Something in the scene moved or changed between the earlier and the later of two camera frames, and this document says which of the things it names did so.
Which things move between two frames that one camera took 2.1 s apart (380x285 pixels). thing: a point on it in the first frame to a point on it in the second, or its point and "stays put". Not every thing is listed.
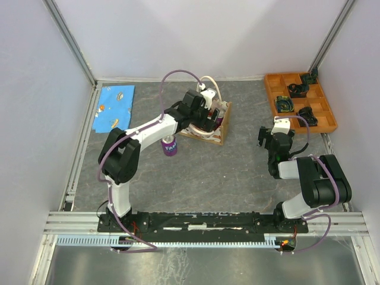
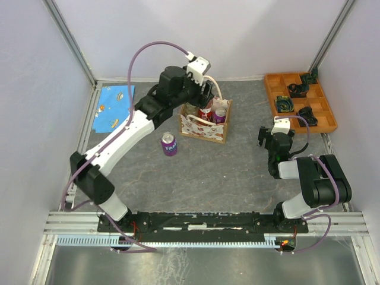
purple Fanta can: (169, 143) stays put
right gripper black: (262, 135) stays put
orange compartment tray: (288, 95) stays put
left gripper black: (208, 125) to (200, 100)
